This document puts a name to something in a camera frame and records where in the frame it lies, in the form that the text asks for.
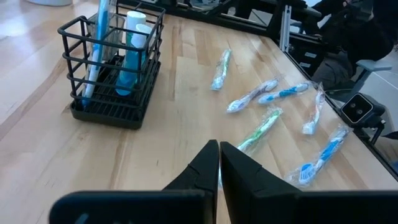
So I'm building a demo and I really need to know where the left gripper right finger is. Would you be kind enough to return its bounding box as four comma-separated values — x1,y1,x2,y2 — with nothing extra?
220,141,398,224

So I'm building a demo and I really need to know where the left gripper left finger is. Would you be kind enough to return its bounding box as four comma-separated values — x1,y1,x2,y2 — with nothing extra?
49,139,219,224

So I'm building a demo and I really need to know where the green toothbrush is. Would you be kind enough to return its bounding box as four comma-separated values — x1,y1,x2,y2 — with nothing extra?
210,48,233,91
234,105,284,155

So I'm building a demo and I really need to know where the blue toothbrush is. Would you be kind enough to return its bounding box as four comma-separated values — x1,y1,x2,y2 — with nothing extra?
284,124,352,189
257,81,313,105
81,0,110,108

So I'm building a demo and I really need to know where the purple toothbrush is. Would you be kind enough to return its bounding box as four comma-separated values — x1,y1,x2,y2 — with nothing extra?
226,77,280,114

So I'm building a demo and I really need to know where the black box with white labels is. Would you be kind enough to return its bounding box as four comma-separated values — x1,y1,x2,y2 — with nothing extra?
292,43,327,75

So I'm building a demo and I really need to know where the blue-grey chair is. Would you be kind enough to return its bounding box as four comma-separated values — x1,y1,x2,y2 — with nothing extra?
326,58,393,97

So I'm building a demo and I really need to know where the person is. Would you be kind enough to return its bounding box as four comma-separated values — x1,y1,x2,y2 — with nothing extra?
301,0,398,91

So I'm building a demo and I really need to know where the black wire caddy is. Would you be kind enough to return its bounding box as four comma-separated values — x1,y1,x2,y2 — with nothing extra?
57,0,165,131

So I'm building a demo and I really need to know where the black table-level camera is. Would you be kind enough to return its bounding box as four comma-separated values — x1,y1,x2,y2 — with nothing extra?
340,92,386,144

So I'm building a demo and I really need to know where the aluminium frame post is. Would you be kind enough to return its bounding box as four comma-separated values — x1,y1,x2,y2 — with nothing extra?
279,4,293,52

